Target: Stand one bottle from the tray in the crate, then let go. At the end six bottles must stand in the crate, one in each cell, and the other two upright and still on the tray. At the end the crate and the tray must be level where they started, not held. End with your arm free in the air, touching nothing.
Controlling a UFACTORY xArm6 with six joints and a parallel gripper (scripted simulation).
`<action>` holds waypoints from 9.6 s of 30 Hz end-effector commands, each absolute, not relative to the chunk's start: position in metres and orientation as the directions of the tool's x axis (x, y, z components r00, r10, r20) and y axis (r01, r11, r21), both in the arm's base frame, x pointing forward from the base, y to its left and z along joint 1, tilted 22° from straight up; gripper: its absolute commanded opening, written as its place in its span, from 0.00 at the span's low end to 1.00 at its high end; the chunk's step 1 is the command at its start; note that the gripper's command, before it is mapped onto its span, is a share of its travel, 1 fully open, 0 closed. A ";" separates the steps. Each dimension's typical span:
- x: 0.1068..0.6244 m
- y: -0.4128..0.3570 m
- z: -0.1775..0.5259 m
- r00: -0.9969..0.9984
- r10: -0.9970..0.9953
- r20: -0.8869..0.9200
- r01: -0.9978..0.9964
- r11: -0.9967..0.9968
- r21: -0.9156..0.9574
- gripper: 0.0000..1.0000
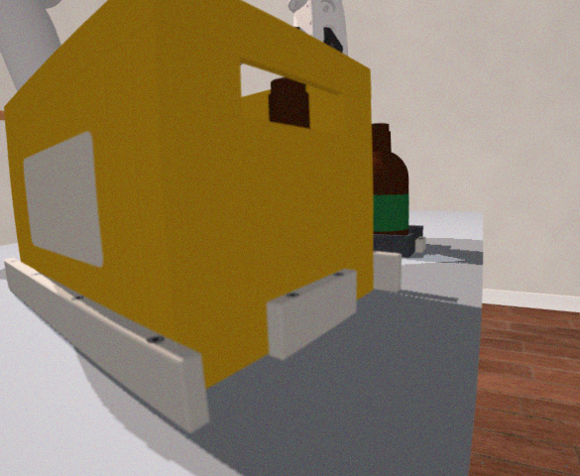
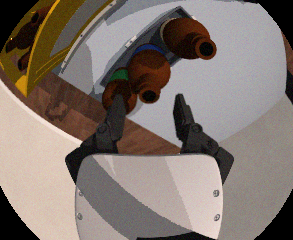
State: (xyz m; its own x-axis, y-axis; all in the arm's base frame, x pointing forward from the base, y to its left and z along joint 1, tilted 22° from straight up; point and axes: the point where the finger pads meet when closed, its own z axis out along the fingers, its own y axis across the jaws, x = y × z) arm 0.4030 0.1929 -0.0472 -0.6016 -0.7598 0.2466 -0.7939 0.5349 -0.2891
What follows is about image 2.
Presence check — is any brown bottle with cream label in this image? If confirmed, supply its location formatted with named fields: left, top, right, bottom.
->
left=159, top=17, right=217, bottom=60

